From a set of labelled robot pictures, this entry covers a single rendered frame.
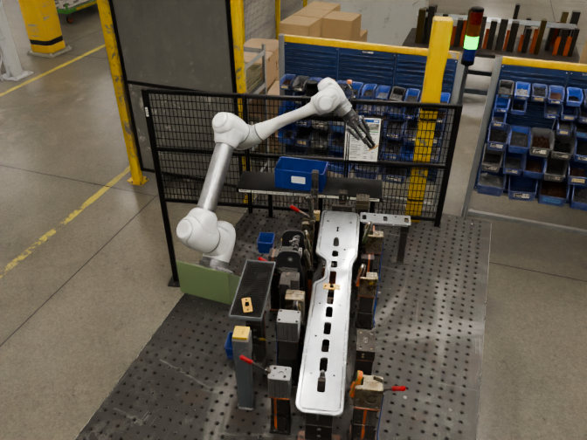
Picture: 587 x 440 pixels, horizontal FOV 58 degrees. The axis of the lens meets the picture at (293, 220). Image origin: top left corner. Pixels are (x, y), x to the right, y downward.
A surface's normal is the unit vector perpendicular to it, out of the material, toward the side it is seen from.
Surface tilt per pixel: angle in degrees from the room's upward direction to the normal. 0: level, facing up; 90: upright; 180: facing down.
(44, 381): 0
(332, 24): 90
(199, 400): 0
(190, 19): 89
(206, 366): 0
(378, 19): 90
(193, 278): 90
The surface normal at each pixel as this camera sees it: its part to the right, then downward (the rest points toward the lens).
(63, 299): 0.00, -0.82
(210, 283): -0.34, 0.54
